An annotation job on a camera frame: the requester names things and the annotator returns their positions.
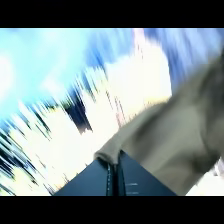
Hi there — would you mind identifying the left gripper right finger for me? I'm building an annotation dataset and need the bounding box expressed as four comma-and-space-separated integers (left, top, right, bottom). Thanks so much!
116, 150, 177, 197

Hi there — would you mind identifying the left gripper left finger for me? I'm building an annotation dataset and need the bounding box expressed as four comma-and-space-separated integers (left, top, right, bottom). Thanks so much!
54, 157, 118, 197

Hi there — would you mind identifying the beige shirt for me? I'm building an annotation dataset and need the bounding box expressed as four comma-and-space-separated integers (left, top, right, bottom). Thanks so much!
93, 49, 224, 197

